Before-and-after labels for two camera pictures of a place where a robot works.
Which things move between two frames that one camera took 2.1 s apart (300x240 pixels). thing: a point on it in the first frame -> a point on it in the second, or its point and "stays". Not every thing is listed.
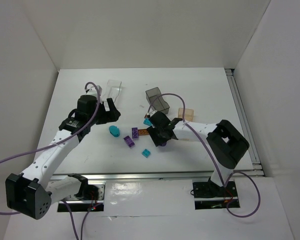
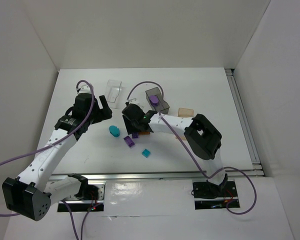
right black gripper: x=159 y=129 -> x=129 y=122
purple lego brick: x=129 y=141 stays
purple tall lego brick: x=135 y=132 stays
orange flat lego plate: x=143 y=132 stays
